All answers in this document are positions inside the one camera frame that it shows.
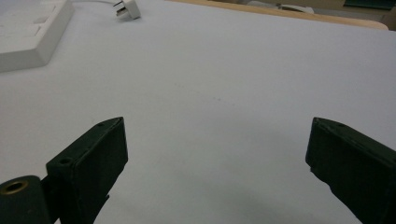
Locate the wooden table edge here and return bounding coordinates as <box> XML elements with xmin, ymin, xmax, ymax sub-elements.
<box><xmin>166</xmin><ymin>0</ymin><xmax>389</xmax><ymax>31</ymax></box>

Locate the white power strip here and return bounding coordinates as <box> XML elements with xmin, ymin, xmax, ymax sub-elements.
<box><xmin>0</xmin><ymin>0</ymin><xmax>76</xmax><ymax>74</ymax></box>

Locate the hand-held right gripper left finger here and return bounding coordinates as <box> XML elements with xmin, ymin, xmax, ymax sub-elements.
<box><xmin>45</xmin><ymin>116</ymin><xmax>129</xmax><ymax>224</ymax></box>

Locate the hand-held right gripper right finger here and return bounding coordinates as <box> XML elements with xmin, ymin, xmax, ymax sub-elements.
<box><xmin>304</xmin><ymin>117</ymin><xmax>396</xmax><ymax>224</ymax></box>

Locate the white power plug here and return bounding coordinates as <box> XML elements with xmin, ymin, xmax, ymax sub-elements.
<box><xmin>113</xmin><ymin>0</ymin><xmax>142</xmax><ymax>21</ymax></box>

